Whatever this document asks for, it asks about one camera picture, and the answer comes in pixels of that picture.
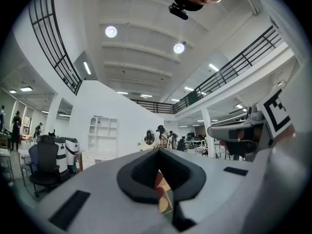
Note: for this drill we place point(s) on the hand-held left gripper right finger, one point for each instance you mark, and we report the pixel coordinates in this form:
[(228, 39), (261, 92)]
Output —
[(219, 191)]

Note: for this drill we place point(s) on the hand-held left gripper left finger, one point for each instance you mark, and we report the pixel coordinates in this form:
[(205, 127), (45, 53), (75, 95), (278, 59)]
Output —
[(102, 199)]

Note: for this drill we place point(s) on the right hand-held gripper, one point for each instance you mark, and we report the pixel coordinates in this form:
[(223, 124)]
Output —
[(275, 113)]

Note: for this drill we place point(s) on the white shelf unit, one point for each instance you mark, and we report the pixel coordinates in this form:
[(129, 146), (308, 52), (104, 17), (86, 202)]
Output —
[(103, 133)]

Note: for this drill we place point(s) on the white drawer cabinet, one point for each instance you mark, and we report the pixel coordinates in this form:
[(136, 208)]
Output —
[(90, 160)]

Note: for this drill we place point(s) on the round wooden table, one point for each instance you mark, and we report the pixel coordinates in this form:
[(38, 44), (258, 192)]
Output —
[(163, 205)]

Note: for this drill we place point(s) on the white and black robot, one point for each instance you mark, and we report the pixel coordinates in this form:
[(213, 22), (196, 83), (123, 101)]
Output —
[(72, 149), (61, 155)]

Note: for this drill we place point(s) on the ceiling strip light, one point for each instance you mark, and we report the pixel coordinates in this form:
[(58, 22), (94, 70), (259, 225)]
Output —
[(213, 67), (87, 68)]

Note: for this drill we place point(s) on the long black balcony railing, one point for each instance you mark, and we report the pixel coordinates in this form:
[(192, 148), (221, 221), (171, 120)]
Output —
[(231, 67)]

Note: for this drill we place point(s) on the black office chair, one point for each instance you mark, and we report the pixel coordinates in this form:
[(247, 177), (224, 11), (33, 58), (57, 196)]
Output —
[(46, 160)]

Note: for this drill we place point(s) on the oval mirror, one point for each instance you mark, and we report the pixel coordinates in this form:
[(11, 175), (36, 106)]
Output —
[(149, 137)]

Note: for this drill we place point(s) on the blue chair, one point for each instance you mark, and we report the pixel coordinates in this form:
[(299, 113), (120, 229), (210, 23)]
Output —
[(33, 155)]

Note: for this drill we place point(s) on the round ceiling lamp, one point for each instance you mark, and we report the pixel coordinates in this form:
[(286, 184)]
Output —
[(179, 48), (111, 31)]

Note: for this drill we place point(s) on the square ceiling light panel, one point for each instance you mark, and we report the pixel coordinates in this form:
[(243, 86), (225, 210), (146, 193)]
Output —
[(26, 88)]

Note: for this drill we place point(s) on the curved black balcony railing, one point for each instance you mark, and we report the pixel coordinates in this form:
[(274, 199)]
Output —
[(54, 47)]

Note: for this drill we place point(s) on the black head camera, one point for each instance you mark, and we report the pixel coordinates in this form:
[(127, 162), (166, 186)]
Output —
[(178, 11)]

